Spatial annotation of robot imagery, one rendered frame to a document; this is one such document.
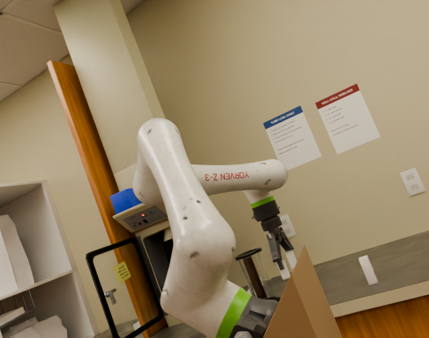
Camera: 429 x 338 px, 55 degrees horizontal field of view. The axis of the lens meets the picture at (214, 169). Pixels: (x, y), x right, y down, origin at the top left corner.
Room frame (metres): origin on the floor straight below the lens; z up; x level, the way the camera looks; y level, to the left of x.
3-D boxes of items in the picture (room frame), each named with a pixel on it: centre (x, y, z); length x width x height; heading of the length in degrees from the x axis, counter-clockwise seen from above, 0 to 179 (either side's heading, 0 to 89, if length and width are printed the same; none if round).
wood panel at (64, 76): (2.14, 0.47, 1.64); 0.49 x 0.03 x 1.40; 157
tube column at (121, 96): (2.02, 0.27, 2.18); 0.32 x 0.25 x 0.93; 67
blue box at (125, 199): (1.89, 0.43, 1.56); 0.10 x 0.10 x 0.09; 67
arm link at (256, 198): (1.55, -0.13, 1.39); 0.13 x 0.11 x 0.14; 27
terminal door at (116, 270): (1.82, 0.55, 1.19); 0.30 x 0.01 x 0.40; 149
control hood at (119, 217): (1.86, 0.34, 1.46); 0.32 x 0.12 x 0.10; 67
